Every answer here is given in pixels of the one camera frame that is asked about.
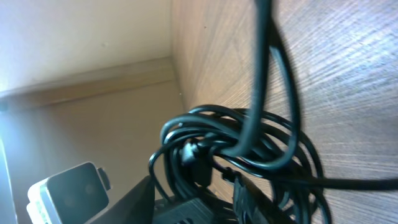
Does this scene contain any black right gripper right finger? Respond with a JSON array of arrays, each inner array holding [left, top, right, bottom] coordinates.
[[233, 177, 295, 224]]

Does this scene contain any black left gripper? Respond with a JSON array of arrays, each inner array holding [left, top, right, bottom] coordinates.
[[152, 197, 218, 224]]

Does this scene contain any black USB cable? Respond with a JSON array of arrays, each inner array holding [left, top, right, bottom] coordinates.
[[147, 0, 398, 224]]

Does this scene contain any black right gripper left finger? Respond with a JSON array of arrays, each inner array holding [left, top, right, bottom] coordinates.
[[85, 175, 155, 224]]

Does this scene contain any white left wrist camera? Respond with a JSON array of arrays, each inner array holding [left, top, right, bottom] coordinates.
[[26, 162, 111, 224]]

